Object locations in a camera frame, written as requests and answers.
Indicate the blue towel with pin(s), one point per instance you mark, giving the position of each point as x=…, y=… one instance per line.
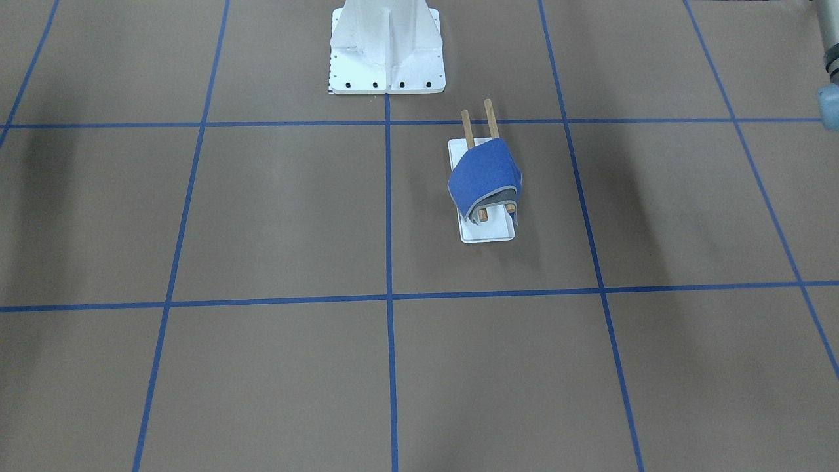
x=486, y=176

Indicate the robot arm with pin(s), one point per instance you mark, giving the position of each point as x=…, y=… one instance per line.
x=827, y=96

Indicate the wooden towel rack white base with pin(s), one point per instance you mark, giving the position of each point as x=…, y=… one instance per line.
x=500, y=226

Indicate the brown paper table cover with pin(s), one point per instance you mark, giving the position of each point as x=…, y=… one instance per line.
x=211, y=263

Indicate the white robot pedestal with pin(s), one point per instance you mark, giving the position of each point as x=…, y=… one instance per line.
x=386, y=47

